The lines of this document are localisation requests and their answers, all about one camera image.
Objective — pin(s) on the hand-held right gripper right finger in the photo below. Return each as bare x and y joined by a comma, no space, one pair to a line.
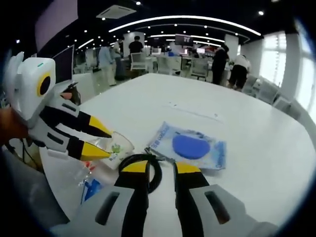
190,202

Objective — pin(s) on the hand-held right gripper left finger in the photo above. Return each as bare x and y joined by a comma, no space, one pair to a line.
135,197

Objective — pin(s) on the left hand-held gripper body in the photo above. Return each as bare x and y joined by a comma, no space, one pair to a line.
27,84

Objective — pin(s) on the blue tissue packet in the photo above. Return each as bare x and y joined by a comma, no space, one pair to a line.
92,190

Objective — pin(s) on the white paper cup green print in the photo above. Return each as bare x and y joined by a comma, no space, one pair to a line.
118,150

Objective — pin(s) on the blue pad packet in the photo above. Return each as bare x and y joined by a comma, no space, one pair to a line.
190,145

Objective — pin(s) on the person's left hand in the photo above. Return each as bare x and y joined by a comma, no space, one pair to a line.
11,126

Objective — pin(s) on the open laptop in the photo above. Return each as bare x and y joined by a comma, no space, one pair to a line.
64,64

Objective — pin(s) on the grey mesh chair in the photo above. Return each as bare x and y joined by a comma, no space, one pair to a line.
24,185

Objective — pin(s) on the pale hanging sign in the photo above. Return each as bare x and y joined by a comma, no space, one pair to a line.
56,27

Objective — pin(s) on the white office chair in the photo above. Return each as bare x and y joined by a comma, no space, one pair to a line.
261,90
138,60
200,67

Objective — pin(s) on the ceiling air conditioner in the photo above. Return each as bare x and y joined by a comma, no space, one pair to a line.
116,11

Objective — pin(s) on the curved ceiling light strip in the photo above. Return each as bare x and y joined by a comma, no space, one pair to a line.
185,17

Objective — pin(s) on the window with blinds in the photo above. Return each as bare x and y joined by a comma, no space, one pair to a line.
274,59

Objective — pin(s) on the large bright window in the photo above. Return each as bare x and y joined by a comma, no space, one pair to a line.
306,79

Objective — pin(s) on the wall monitor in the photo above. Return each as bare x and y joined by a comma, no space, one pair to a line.
184,39

